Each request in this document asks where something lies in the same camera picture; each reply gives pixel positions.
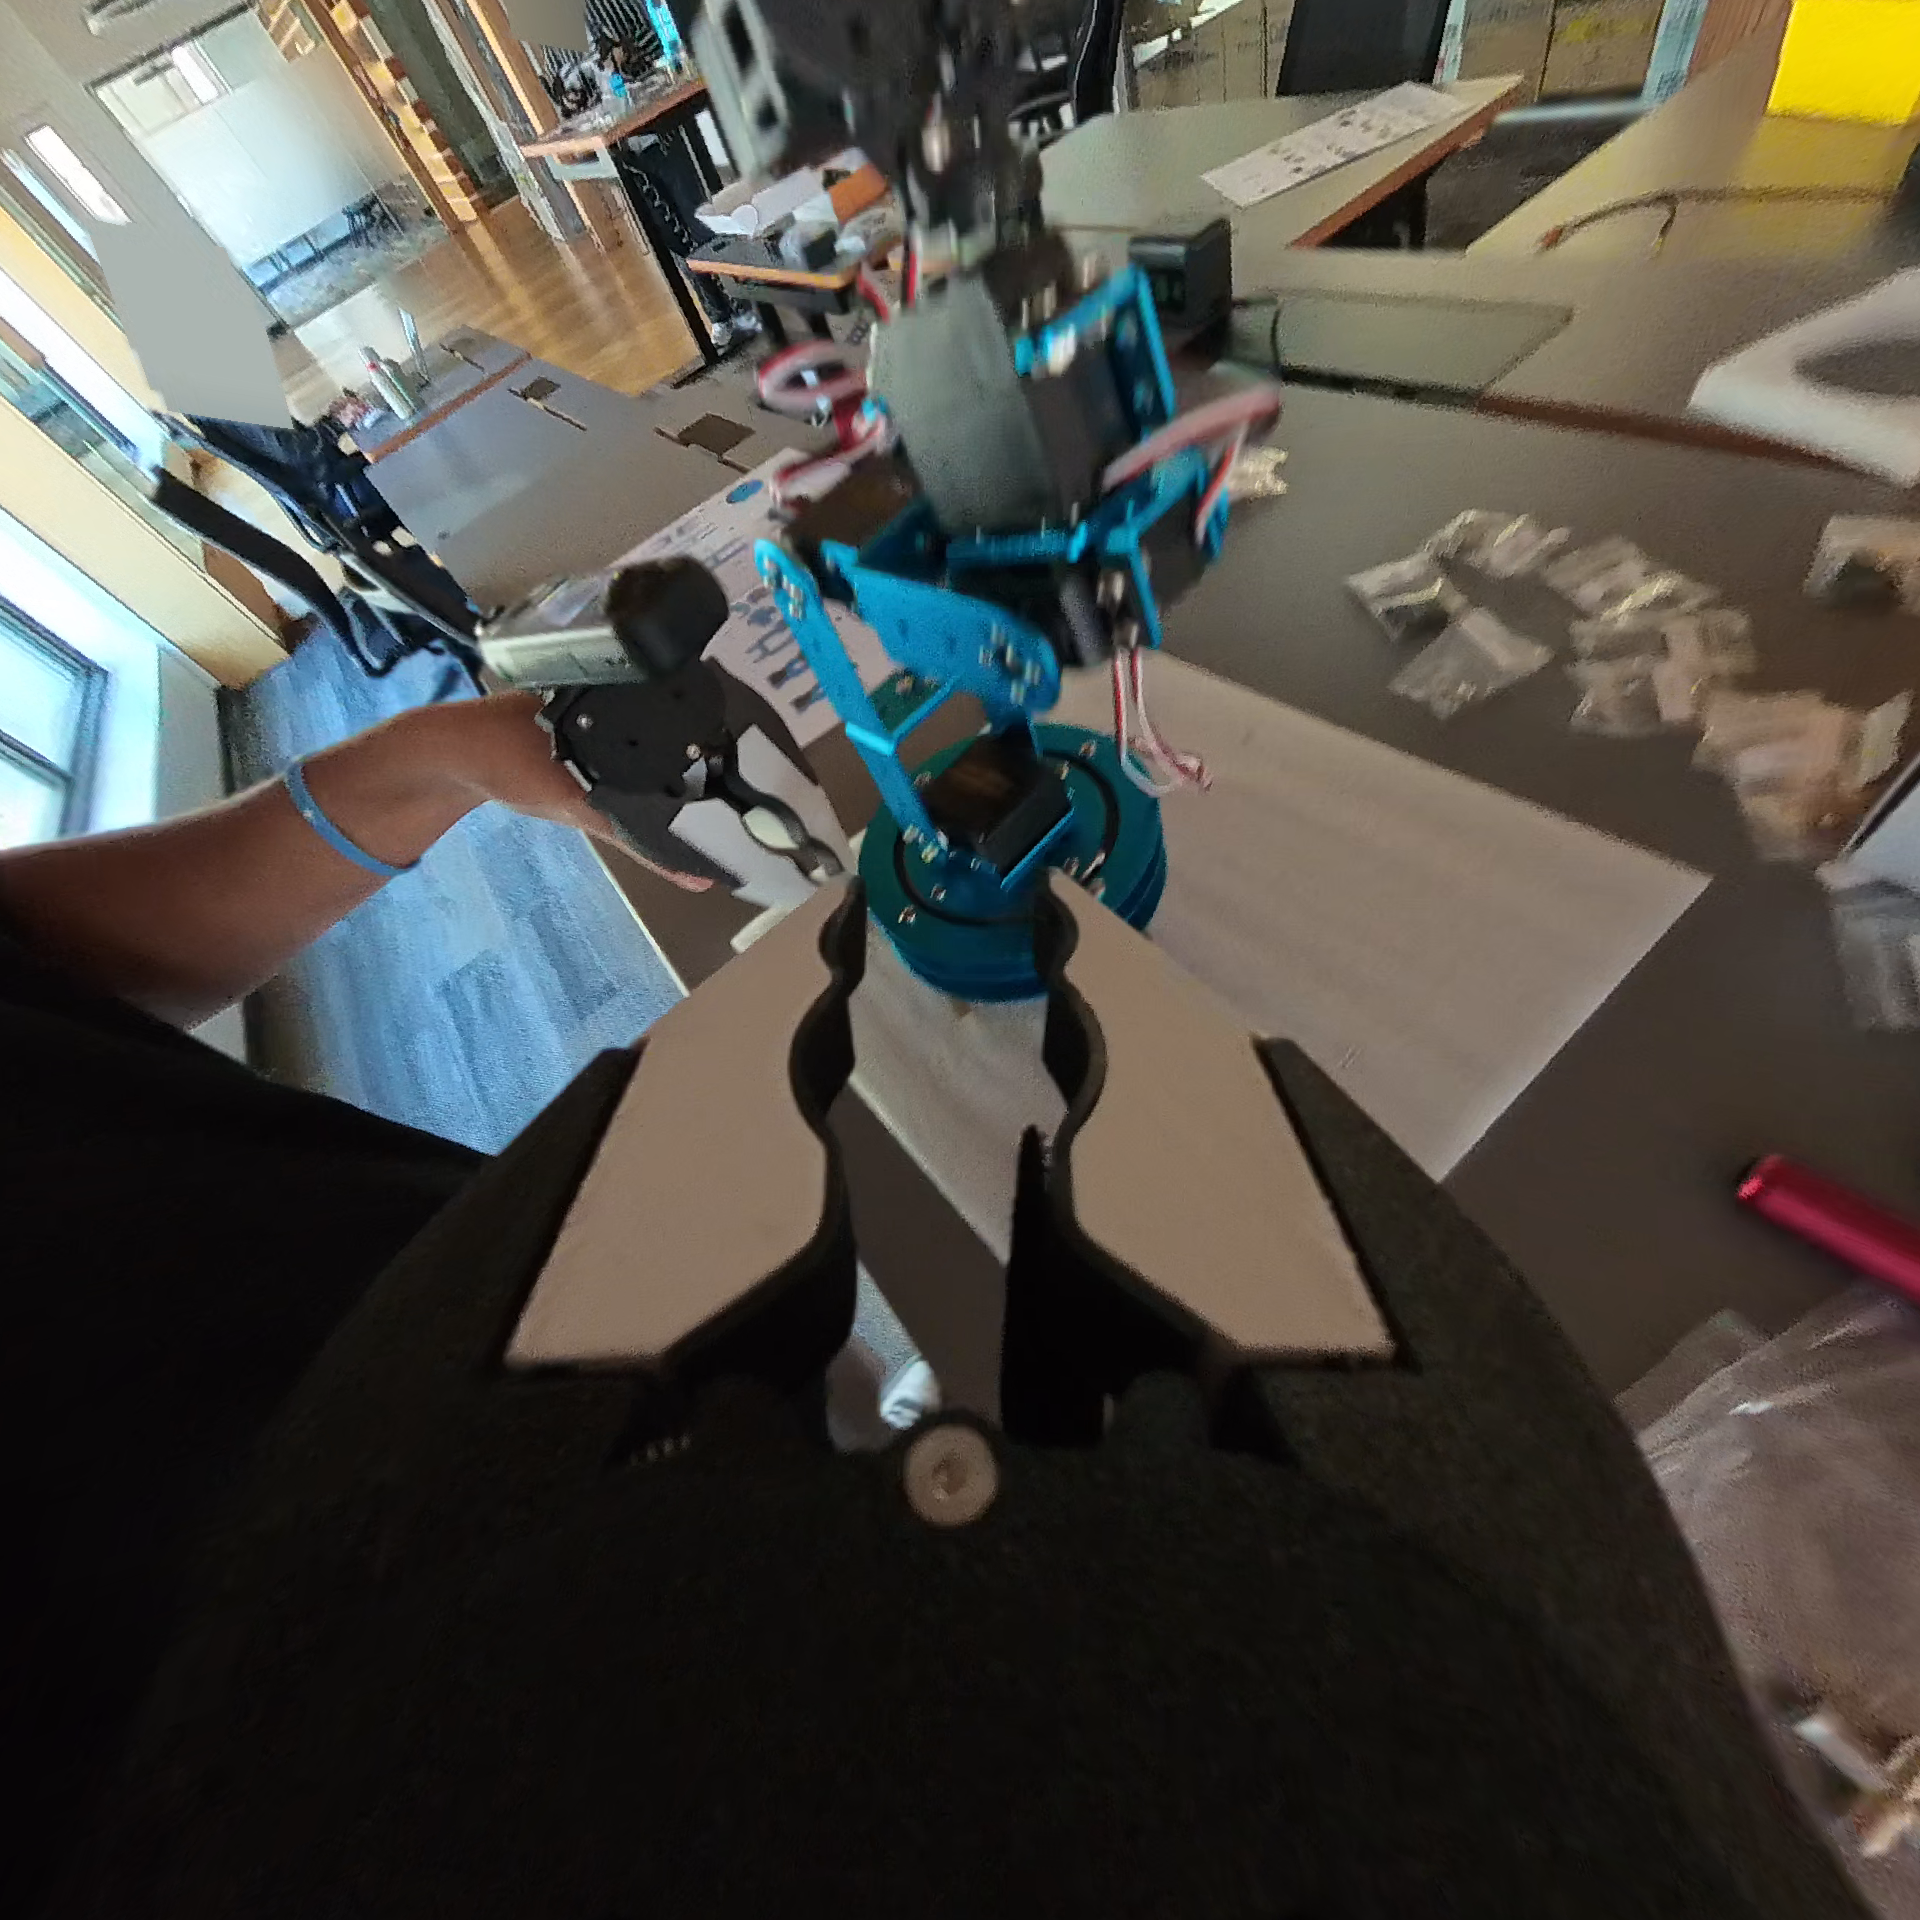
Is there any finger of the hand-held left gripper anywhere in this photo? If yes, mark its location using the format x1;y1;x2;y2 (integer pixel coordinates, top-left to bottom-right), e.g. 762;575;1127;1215
716;714;824;791
742;797;851;889

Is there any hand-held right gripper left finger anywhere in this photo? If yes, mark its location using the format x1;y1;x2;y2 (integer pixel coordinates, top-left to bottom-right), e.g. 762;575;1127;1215
503;875;870;1373

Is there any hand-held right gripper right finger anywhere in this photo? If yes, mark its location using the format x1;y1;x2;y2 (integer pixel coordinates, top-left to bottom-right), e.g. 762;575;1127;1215
1003;869;1403;1369

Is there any blue toy robot arm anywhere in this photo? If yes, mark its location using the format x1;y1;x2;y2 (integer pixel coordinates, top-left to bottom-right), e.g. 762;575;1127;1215
703;0;1291;1003

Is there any person's left forearm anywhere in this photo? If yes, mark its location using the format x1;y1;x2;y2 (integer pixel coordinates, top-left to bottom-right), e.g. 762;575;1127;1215
0;749;396;1039

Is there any person's left hand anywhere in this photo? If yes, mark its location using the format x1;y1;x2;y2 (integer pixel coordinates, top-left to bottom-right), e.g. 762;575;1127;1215
391;692;716;899

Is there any printed instruction sheet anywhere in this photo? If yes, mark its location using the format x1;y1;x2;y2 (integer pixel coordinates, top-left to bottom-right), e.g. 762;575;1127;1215
635;449;901;751

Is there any flat cardboard sheet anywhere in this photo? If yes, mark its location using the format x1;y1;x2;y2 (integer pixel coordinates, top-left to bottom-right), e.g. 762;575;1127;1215
365;331;798;601

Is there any white foam mat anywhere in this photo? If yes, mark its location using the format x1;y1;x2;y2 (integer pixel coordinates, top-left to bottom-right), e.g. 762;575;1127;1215
734;652;1712;1188

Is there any blue wristband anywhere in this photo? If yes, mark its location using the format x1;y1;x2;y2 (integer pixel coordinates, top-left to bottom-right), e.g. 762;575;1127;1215
281;755;426;881

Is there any black office chair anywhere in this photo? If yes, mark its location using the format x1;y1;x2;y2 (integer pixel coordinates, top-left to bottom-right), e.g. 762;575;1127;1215
150;412;497;699

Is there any person's dark clothing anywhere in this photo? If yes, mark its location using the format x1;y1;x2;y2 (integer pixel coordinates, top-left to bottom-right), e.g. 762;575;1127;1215
0;929;489;1727

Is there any wooden background table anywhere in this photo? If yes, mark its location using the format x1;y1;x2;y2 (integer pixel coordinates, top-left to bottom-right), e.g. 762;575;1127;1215
516;73;720;377

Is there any red metal tool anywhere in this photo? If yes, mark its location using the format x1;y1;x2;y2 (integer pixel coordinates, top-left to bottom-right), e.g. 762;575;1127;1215
1735;1154;1920;1295

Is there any small black box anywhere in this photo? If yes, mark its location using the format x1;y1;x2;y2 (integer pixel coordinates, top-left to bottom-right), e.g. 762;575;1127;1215
1132;215;1235;353

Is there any large clear plastic bag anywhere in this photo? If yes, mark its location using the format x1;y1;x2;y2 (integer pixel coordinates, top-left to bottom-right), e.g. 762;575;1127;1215
1619;1289;1920;1908

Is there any pile of small screw bags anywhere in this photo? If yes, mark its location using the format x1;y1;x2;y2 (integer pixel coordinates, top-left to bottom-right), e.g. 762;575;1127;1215
1341;510;1914;860

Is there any white printed paper sheet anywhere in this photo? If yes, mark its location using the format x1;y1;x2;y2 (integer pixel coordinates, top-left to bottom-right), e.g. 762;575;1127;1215
1199;82;1523;208

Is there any yellow box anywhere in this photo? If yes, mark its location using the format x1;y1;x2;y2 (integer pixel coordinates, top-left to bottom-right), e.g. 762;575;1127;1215
1765;0;1920;120

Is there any white foam ring piece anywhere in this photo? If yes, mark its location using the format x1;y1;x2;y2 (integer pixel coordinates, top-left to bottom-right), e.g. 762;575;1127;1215
1686;283;1920;489

